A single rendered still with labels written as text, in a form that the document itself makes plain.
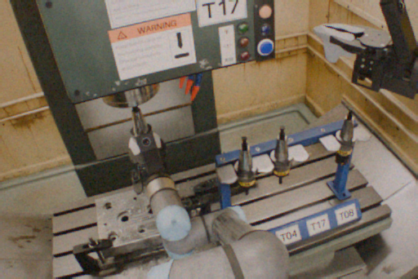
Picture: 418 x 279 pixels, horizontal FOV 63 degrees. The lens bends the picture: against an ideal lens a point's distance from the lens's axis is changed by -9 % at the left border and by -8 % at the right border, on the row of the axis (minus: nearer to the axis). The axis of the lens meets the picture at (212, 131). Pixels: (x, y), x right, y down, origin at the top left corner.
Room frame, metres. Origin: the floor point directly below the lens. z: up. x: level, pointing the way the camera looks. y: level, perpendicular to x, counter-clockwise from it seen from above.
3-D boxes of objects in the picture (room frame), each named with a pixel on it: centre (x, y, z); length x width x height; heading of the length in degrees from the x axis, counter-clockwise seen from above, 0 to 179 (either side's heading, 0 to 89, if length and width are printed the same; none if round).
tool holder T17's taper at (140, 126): (0.85, 0.20, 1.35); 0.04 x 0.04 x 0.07
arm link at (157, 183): (0.65, 0.14, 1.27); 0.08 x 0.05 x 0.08; 106
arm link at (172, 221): (0.57, 0.12, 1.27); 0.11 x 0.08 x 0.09; 16
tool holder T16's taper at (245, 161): (0.75, -0.08, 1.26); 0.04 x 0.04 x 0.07
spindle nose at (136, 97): (0.85, 0.20, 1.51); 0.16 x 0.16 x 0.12
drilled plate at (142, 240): (0.82, 0.29, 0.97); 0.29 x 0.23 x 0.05; 103
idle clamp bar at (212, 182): (0.97, -0.03, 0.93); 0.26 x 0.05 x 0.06; 108
